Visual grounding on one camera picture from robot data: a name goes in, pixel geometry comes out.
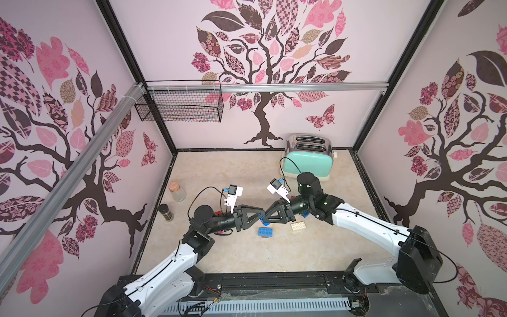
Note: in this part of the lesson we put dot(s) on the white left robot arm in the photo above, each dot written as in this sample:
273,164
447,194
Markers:
176,276

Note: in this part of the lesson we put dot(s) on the pink lidded glass jar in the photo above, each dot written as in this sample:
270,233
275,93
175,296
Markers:
177,192

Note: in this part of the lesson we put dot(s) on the white brick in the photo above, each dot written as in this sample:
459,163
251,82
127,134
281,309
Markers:
297,226

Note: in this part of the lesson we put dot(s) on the mint green Belinee toaster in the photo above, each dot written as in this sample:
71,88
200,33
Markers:
308,154

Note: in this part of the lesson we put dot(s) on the dark spice bottle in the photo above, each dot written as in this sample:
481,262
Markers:
164,210

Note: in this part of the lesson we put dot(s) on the aluminium rail back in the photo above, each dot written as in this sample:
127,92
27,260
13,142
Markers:
306,87

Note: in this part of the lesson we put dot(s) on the black enclosure corner post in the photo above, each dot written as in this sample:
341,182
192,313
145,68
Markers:
418,37

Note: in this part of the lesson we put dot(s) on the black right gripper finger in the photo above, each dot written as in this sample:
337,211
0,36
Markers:
278,217
277,208

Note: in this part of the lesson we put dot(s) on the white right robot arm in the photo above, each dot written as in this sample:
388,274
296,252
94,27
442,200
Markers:
415,260

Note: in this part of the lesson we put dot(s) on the white slotted cable duct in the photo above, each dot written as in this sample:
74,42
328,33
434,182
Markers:
257,307

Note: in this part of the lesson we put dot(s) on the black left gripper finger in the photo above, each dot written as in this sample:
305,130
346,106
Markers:
245,211
250,221

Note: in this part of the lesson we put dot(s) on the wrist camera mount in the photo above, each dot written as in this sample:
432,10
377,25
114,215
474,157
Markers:
276,186
233,192

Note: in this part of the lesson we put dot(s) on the small light blue brick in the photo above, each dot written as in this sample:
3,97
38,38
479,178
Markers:
265,232

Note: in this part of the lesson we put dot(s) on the aluminium rail left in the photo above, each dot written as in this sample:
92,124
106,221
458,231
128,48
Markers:
33,231

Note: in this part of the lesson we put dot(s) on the black wire basket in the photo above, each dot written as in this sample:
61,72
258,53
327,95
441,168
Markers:
182,101

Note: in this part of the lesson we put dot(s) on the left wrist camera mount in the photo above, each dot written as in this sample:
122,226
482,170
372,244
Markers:
233,192

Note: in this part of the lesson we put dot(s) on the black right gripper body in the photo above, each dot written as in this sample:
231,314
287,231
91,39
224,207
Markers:
289,209

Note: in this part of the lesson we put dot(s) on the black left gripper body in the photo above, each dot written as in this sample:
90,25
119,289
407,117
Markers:
230,221

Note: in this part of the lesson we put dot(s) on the aluminium rail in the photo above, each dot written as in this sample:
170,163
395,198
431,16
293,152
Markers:
33,231
306,87

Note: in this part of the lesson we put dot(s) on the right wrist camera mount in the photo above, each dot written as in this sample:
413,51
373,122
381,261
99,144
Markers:
276,186

